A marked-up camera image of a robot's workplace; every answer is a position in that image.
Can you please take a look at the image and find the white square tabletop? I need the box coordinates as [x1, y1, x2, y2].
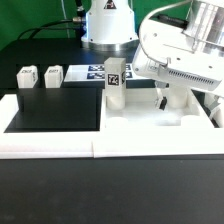
[100, 88, 213, 130]

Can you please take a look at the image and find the black cable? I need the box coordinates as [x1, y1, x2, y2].
[18, 0, 88, 40]

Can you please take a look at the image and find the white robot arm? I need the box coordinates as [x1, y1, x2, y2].
[132, 0, 224, 98]

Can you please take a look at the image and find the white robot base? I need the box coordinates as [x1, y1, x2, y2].
[81, 0, 138, 51]

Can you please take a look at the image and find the white marker board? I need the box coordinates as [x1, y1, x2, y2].
[64, 63, 146, 82]

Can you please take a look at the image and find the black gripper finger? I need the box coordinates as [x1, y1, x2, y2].
[155, 88, 167, 110]

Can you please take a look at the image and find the white U-shaped obstacle fence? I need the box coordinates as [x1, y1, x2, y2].
[0, 87, 224, 159]

